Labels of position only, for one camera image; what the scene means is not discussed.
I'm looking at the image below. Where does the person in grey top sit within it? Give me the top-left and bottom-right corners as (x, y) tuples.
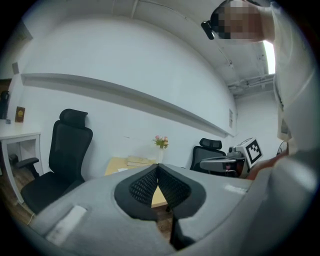
(199, 0), (320, 256)

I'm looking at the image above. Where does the black head camera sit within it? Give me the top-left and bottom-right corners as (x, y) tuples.
(201, 13), (221, 40)

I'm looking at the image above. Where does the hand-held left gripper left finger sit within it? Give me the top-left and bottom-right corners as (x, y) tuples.
(29, 163), (180, 256)

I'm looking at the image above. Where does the ceiling light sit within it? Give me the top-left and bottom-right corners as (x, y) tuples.
(262, 41), (276, 75)

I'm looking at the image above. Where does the beige flat box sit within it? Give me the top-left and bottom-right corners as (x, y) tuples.
(126, 155), (156, 167)

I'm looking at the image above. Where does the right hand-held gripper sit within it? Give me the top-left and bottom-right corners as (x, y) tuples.
(199, 136), (265, 179)

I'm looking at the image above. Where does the black office chair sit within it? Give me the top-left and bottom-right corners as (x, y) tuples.
(16, 108), (94, 215)
(189, 137), (227, 174)

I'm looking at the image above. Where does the pink flower bouquet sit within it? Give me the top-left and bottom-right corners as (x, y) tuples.
(152, 134), (170, 151)

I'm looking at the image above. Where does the person's head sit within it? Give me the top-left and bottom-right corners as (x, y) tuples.
(211, 0), (276, 43)

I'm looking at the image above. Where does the brown framed picture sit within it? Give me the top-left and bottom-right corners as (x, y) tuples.
(14, 106), (27, 123)

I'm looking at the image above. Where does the white desk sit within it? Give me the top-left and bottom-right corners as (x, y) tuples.
(0, 119), (42, 205)

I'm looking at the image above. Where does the person's right forearm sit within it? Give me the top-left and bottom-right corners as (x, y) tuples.
(246, 151), (290, 180)

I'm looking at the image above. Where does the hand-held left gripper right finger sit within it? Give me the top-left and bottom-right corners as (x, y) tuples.
(157, 163), (255, 256)

